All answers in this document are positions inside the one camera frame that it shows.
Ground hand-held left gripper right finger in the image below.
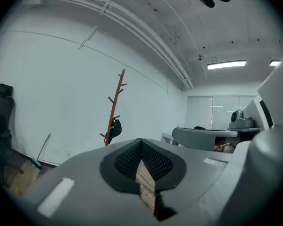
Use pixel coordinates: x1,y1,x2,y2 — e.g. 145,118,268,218
141,137,233,226

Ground white ceiling pipes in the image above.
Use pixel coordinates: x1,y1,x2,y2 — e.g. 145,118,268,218
41,0,194,90

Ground grey shelf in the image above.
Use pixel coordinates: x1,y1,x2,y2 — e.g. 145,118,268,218
227,127,265,133

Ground green broom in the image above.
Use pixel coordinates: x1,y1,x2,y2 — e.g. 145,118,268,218
31,133,51,170

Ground grey conference camera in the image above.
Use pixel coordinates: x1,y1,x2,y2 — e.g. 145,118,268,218
229,110,254,129

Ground small white table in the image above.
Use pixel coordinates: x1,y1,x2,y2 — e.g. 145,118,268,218
162,131,178,146

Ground black cap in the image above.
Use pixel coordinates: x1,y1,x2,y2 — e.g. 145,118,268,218
105,119,122,145

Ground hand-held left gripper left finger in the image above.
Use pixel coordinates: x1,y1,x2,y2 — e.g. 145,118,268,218
20,137,157,226

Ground black office chair with headrest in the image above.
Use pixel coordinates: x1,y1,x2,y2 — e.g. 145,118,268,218
0,83,25,175

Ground brown wooden coat rack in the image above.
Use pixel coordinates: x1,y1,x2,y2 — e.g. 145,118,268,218
100,69,127,147

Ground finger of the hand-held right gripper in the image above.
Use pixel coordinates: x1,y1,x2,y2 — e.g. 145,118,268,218
257,52,283,129
200,123,283,226

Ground grey curved desk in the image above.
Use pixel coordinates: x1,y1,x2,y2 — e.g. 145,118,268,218
172,127,238,152

